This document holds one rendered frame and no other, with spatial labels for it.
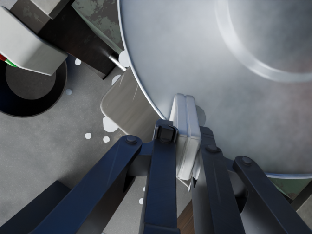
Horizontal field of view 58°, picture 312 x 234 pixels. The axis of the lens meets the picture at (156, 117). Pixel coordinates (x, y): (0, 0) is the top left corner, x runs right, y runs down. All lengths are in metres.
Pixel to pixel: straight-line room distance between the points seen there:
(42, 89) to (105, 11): 0.73
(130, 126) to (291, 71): 0.14
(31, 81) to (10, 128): 0.19
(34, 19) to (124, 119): 0.25
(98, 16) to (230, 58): 0.21
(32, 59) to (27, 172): 0.74
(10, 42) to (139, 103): 0.25
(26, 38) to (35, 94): 0.67
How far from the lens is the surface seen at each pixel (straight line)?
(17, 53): 0.43
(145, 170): 0.16
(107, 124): 0.37
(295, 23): 0.26
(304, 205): 0.45
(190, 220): 0.98
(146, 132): 0.24
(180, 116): 0.18
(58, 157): 1.09
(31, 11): 0.44
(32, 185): 1.14
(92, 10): 0.39
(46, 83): 1.08
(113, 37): 0.38
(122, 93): 0.24
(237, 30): 0.24
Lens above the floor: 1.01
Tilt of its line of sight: 87 degrees down
